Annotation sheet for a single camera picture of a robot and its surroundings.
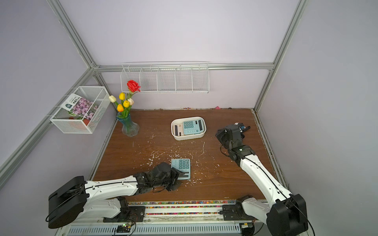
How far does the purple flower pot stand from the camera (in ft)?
2.37

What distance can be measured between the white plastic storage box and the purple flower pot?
492 mm

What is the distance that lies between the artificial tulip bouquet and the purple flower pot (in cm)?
12

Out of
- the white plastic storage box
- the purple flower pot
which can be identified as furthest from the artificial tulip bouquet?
the white plastic storage box

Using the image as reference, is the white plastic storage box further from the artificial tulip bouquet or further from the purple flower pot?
the purple flower pot

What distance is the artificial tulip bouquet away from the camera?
0.84 m

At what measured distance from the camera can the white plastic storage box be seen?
1022 mm

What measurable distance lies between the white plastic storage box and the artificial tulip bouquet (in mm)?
315
